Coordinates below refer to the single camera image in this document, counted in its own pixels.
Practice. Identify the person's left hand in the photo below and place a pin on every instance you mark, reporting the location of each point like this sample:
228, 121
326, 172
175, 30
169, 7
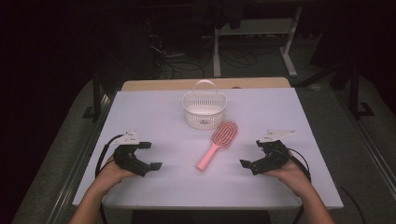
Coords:
109, 175

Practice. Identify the pink hairbrush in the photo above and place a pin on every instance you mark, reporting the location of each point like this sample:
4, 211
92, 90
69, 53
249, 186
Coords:
219, 140

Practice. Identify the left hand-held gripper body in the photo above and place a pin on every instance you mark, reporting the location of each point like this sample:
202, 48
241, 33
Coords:
127, 158

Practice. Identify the white plastic basket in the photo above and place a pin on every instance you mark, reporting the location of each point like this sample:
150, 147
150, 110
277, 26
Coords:
204, 112

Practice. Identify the white metal desk frame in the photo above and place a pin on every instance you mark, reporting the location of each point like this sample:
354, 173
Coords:
258, 26

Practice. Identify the wooden table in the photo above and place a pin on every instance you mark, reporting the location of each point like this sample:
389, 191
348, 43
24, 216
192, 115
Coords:
174, 84

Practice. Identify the black metal stand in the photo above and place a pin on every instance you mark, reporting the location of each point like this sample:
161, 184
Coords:
97, 93
355, 90

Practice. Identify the dark cloth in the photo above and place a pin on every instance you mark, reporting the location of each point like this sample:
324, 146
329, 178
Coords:
229, 12

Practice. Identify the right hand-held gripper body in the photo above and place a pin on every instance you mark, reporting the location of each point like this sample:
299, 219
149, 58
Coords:
274, 157

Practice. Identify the aluminium rail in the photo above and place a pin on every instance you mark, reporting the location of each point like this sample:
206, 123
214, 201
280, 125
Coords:
77, 168
370, 146

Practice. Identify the person's right hand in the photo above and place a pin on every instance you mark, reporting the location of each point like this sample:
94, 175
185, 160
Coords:
291, 177

